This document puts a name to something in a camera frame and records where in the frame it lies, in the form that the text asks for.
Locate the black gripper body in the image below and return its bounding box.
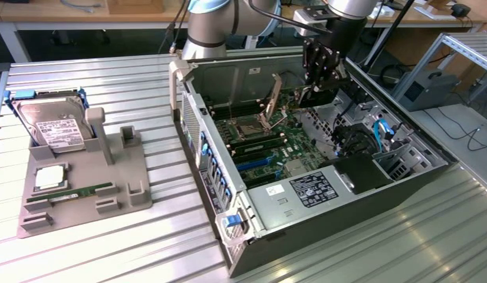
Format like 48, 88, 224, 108
328, 18, 367, 64

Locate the black slanted pole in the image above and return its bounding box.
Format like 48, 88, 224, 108
362, 0, 418, 67

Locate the small white box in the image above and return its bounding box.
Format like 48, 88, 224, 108
375, 4, 396, 18

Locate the grey metal disk bay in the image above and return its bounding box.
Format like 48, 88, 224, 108
299, 77, 372, 148

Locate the white wedge stand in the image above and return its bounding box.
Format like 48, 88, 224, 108
414, 5, 454, 21

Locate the green motherboard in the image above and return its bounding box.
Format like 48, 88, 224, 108
210, 98, 327, 190

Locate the grey machine box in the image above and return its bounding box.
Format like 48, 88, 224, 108
398, 70, 462, 112

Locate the CPU socket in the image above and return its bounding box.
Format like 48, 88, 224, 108
234, 119, 266, 141

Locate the black power adapter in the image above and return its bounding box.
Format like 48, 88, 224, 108
451, 3, 471, 18

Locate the installed green RAM stick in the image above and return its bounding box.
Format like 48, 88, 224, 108
230, 138, 287, 156

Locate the silver chipset heatsink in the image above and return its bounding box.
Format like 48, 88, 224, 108
284, 160, 314, 177

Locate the blue expansion slot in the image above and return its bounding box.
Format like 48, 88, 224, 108
235, 158, 274, 172

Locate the slotted metal disk bay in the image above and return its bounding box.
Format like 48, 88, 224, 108
371, 140, 444, 182

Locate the grey power supply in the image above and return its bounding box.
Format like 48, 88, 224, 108
246, 167, 356, 232

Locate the wooden box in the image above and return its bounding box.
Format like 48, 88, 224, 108
107, 0, 166, 15

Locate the open black PC case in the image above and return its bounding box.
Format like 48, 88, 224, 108
168, 44, 462, 279

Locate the silver hard disk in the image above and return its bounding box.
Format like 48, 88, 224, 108
11, 98, 87, 154

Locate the grey plastic parts rack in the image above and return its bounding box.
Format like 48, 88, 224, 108
16, 107, 155, 240

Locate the green loose RAM stick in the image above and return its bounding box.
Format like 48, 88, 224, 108
25, 183, 112, 205

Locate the silver CPU chip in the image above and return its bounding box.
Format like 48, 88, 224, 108
33, 167, 68, 190

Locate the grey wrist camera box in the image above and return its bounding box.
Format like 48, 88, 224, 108
292, 6, 342, 38

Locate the black camera cable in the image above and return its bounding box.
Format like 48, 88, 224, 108
247, 0, 335, 34

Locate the wooden desk white frame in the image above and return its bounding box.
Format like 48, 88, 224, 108
0, 0, 191, 62
282, 0, 487, 33

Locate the blue disk wire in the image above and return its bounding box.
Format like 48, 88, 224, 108
371, 116, 394, 154

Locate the aluminium profile frame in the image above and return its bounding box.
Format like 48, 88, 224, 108
391, 31, 487, 107

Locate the black plastic duct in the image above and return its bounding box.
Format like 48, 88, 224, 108
319, 153, 396, 195

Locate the grey coiled cable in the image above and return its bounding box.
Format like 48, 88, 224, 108
60, 0, 105, 13

